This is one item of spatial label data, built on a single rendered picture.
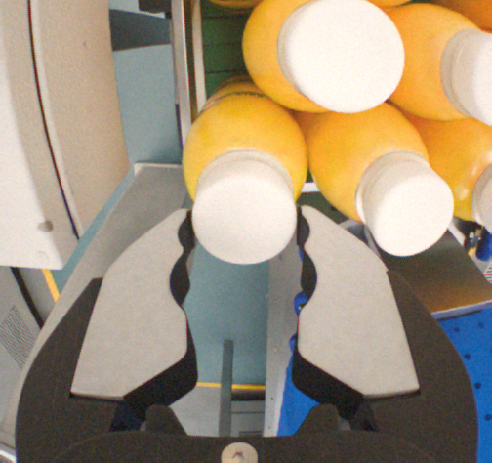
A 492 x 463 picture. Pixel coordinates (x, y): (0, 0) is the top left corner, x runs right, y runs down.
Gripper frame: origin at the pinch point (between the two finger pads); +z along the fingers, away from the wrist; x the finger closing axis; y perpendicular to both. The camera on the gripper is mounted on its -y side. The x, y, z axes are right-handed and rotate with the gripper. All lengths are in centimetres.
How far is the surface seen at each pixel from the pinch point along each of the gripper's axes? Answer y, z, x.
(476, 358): 14.8, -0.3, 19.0
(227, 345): 158, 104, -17
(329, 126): -2.0, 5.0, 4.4
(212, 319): 137, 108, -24
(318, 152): -0.6, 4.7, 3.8
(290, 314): 24.7, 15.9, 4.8
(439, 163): -0.5, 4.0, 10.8
